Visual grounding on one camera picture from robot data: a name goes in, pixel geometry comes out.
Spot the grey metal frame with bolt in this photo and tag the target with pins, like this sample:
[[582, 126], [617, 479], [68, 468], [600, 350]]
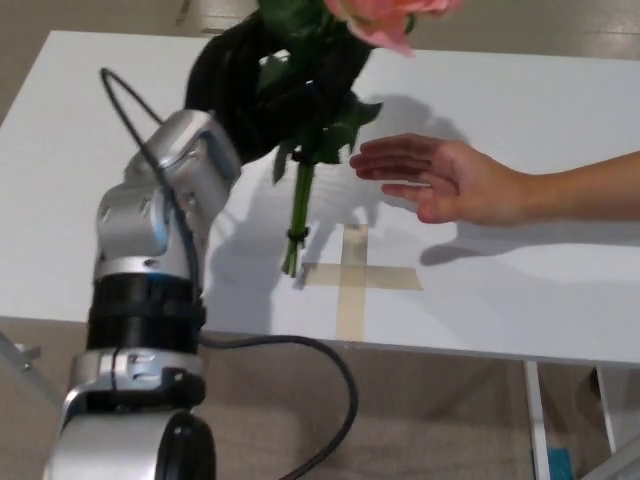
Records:
[[30, 370]]

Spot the bare human forearm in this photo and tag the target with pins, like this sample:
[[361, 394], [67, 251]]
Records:
[[585, 190]]

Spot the white straight table leg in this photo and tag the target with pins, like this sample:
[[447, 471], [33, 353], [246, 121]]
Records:
[[536, 425], [605, 415]]

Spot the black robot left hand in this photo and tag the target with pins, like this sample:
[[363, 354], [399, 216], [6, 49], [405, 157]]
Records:
[[225, 80]]

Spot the black tie band on stems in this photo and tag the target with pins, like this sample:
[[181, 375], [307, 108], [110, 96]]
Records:
[[297, 235]]

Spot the long beige masking tape strip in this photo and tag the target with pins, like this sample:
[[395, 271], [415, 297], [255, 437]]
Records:
[[351, 315]]

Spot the pink rose bouquet green stems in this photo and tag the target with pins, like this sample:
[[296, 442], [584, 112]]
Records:
[[301, 200]]

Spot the bare human hand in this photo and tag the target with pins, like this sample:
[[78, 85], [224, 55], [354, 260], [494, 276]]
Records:
[[460, 180]]

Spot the short beige masking tape strip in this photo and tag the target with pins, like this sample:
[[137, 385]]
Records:
[[390, 278]]

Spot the blue floor object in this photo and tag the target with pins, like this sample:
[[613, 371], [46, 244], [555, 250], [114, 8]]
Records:
[[559, 465]]

